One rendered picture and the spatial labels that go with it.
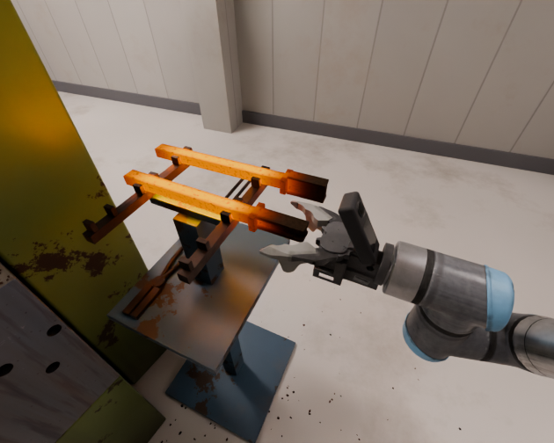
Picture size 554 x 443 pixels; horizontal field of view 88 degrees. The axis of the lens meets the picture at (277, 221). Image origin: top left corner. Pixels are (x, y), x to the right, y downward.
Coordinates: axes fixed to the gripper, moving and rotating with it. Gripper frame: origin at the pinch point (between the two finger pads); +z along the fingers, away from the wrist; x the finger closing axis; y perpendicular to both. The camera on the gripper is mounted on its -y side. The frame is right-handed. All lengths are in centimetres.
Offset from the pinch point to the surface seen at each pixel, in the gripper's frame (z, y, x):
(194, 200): 16.7, -0.3, -1.6
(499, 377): -83, 94, 42
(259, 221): 3.1, 0.4, -0.8
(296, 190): 0.7, 1.3, 11.7
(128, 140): 210, 94, 132
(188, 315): 17.0, 26.4, -12.4
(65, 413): 36, 41, -38
